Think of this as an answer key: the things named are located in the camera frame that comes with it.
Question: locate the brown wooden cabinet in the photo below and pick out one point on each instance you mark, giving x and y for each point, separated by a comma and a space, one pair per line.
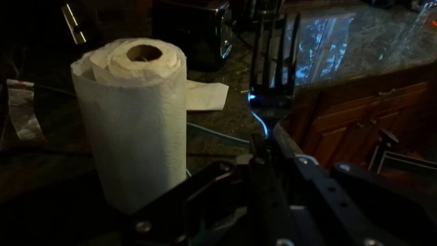
359, 117

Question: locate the white paper towel roll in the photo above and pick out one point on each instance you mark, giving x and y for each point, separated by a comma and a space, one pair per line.
131, 123

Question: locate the crumpled silver foil piece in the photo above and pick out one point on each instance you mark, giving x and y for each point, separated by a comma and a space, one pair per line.
25, 110

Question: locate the dark countertop appliance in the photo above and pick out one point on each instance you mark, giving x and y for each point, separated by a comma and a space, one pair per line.
191, 31

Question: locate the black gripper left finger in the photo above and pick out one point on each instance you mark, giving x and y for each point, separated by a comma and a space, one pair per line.
182, 209

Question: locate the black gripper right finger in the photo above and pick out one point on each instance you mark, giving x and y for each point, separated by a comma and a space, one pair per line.
318, 213

